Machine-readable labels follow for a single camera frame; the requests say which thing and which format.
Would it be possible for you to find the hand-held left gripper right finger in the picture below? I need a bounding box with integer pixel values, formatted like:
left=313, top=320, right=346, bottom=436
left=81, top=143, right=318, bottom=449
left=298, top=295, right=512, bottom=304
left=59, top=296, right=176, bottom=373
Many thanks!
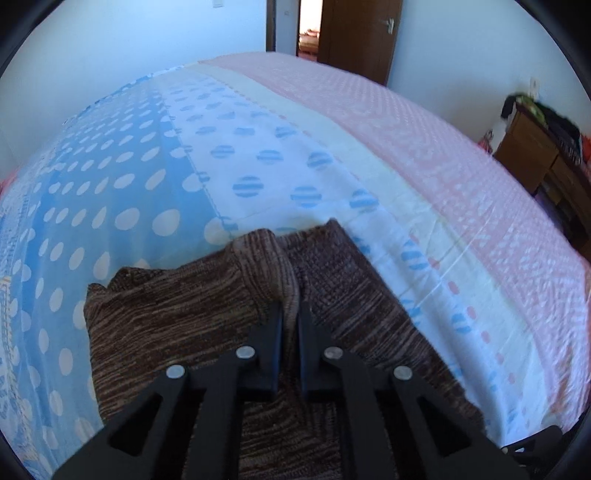
left=298, top=301, right=530, bottom=480

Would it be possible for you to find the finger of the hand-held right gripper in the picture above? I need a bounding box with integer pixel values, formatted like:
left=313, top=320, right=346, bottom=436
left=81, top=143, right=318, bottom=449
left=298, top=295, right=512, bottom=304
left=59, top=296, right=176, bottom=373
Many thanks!
left=499, top=425, right=567, bottom=468

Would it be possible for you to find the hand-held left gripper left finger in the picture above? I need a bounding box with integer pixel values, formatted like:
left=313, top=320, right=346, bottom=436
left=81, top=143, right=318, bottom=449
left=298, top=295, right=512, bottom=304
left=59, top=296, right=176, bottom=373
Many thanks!
left=52, top=302, right=284, bottom=480

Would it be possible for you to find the brown knitted sweater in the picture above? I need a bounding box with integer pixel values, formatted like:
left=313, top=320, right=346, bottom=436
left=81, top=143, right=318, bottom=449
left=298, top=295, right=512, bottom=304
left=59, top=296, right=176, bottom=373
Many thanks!
left=83, top=219, right=486, bottom=480

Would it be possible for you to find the dark clothes pile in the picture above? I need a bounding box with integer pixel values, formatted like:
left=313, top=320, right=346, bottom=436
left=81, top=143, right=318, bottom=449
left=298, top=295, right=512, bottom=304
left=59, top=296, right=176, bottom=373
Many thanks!
left=501, top=92, right=583, bottom=155

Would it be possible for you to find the polka dot bed sheet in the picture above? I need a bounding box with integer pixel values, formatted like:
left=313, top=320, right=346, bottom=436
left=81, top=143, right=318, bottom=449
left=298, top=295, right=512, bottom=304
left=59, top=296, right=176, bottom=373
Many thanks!
left=0, top=52, right=591, bottom=480

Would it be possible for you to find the wooden desk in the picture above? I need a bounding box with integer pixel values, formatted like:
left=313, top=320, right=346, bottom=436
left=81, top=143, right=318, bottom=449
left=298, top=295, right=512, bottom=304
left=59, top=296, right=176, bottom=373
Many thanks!
left=492, top=102, right=591, bottom=260

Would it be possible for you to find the brown wooden door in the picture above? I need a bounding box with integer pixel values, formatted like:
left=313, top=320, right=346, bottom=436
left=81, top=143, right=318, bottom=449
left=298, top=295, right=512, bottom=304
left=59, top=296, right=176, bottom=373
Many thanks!
left=318, top=0, right=403, bottom=87

